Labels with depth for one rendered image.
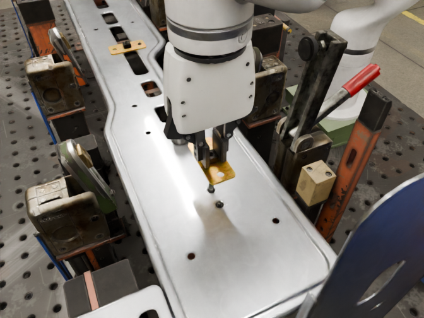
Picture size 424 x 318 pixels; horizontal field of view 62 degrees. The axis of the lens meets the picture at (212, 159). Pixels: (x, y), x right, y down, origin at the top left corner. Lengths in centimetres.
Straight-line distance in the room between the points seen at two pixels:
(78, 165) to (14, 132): 78
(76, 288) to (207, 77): 32
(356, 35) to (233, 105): 58
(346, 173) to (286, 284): 16
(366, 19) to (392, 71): 202
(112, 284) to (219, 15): 35
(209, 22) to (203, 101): 9
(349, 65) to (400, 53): 220
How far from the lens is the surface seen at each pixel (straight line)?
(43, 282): 87
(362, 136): 45
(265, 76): 66
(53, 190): 53
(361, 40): 95
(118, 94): 74
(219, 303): 46
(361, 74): 56
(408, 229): 17
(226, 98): 40
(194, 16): 33
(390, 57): 309
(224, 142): 45
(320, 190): 51
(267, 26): 70
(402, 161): 112
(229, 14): 33
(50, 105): 83
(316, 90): 49
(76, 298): 51
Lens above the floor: 143
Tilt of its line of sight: 47 degrees down
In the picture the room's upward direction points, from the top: straight up
